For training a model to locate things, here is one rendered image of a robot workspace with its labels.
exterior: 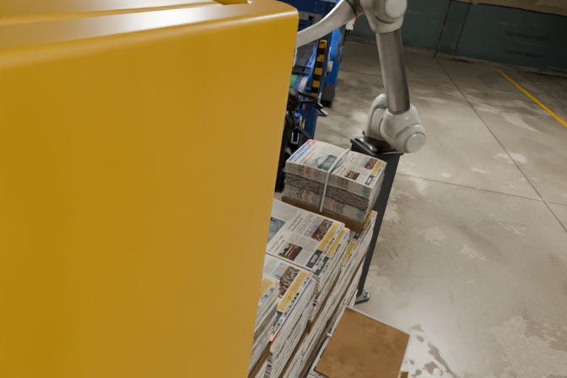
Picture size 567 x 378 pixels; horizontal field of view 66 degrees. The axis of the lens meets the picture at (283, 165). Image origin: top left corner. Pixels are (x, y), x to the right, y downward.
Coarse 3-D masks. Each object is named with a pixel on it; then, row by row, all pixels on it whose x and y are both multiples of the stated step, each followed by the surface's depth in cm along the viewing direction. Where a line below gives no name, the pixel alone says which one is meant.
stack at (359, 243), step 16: (368, 224) 191; (352, 240) 179; (368, 240) 202; (352, 256) 170; (352, 272) 184; (336, 288) 156; (352, 288) 204; (336, 304) 169; (352, 304) 220; (320, 320) 143; (320, 336) 157; (304, 352) 133; (288, 368) 121
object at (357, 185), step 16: (352, 160) 192; (368, 160) 194; (336, 176) 178; (352, 176) 179; (368, 176) 181; (336, 192) 181; (352, 192) 177; (368, 192) 175; (336, 208) 185; (352, 208) 181; (368, 208) 179
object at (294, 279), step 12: (264, 264) 122; (276, 264) 123; (288, 264) 123; (276, 276) 118; (288, 276) 119; (300, 276) 119; (312, 276) 121; (288, 288) 115; (300, 288) 115; (288, 300) 111; (288, 312) 107; (276, 324) 103
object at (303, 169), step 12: (312, 144) 202; (324, 144) 204; (300, 156) 190; (312, 156) 191; (324, 156) 192; (288, 168) 186; (300, 168) 183; (312, 168) 181; (288, 180) 189; (300, 180) 186; (312, 180) 183; (288, 192) 191; (300, 192) 188; (312, 192) 186; (312, 204) 188
